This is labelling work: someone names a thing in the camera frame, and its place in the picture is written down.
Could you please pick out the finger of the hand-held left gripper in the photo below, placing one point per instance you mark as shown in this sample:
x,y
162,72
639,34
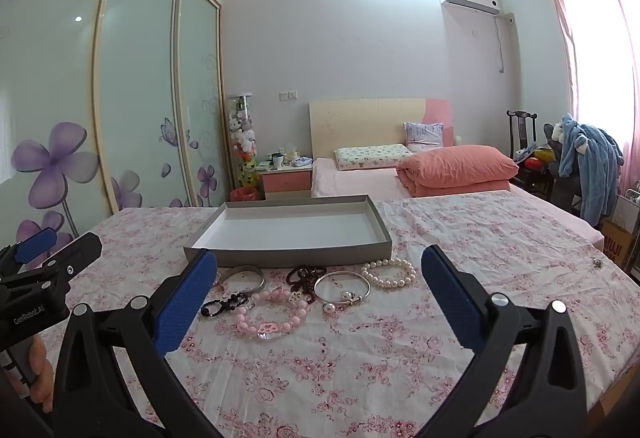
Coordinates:
x,y
75,254
34,244

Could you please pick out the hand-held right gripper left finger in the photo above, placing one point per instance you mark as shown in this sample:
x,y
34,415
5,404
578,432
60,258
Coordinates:
x,y
184,303

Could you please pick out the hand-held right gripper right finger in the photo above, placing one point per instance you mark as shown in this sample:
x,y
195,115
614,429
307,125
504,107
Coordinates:
x,y
450,303

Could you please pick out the wide silver cuff bangle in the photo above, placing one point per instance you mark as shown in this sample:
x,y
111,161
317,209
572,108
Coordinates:
x,y
260,282

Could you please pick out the white pearl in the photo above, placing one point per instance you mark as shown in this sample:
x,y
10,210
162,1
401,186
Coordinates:
x,y
328,308

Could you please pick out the grey cardboard tray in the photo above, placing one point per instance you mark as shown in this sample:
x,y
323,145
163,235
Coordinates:
x,y
290,228

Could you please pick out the person's left hand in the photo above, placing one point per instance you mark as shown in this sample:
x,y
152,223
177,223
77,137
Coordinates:
x,y
42,368

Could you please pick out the pink floral sheet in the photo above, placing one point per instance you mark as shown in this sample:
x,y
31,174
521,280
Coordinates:
x,y
375,368

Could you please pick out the thin silver bangle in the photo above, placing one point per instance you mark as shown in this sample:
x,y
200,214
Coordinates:
x,y
346,296

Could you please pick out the red bin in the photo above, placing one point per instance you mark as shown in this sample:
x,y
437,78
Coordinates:
x,y
243,194

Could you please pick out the salmon folded quilt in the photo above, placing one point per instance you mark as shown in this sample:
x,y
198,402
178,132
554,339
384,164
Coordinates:
x,y
455,166

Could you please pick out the yellow plush toy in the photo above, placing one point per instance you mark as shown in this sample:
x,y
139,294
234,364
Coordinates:
x,y
246,173

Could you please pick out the plain pink bed sheet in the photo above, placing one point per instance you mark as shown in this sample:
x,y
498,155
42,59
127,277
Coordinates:
x,y
360,180

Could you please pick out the pink nightstand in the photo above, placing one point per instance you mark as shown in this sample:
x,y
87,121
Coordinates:
x,y
285,183

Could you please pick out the white printed pillow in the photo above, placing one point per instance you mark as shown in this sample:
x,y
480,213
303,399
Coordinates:
x,y
370,157

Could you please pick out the colourful plush toys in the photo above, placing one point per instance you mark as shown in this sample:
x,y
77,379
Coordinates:
x,y
535,158

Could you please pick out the small purple pillow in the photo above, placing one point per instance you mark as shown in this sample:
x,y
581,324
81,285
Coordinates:
x,y
424,136

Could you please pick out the white mug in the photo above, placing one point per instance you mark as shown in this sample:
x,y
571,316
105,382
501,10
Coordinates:
x,y
277,162

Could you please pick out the floral sliding door wardrobe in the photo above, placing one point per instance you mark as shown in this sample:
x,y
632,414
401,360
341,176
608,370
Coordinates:
x,y
135,93

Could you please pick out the brown cardboard box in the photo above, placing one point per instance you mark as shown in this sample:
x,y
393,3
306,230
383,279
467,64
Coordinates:
x,y
615,243

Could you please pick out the clear tube of plush toys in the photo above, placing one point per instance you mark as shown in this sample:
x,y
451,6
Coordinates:
x,y
242,128

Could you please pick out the dark wooden chair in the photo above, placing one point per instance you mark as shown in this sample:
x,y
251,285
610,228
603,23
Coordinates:
x,y
522,123

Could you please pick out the beige and pink headboard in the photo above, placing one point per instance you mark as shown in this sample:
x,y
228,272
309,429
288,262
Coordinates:
x,y
360,123

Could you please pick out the blue plush robe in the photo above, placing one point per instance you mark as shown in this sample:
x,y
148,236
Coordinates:
x,y
595,158

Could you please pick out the pink curtain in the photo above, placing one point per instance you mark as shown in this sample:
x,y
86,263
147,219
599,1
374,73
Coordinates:
x,y
565,18

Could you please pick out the white wall switch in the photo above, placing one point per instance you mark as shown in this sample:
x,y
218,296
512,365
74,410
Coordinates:
x,y
289,94

